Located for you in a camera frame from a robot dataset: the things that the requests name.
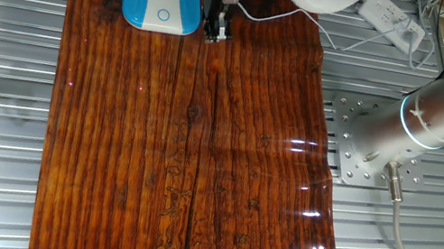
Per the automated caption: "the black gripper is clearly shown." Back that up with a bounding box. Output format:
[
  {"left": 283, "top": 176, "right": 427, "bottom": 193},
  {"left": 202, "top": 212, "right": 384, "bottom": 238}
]
[{"left": 195, "top": 0, "right": 242, "bottom": 50}]

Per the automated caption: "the wood grain table mat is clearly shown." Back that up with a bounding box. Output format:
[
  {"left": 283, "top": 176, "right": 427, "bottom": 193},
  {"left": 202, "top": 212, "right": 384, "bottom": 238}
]
[{"left": 23, "top": 0, "right": 395, "bottom": 249}]

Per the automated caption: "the white cable tie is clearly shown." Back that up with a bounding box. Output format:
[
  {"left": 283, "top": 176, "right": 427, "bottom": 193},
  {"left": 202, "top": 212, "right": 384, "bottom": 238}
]
[{"left": 405, "top": 91, "right": 444, "bottom": 144}]

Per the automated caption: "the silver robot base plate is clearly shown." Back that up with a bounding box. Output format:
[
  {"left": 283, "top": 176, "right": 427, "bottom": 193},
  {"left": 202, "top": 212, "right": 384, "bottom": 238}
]
[{"left": 317, "top": 91, "right": 440, "bottom": 198}]

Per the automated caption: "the white power strip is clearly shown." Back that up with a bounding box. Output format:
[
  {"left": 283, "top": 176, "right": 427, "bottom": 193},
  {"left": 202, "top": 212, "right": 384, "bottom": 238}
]
[{"left": 352, "top": 0, "right": 431, "bottom": 58}]

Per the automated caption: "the white power plug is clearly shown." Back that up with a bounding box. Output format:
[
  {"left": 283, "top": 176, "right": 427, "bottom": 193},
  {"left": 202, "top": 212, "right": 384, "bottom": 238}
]
[{"left": 395, "top": 15, "right": 425, "bottom": 42}]

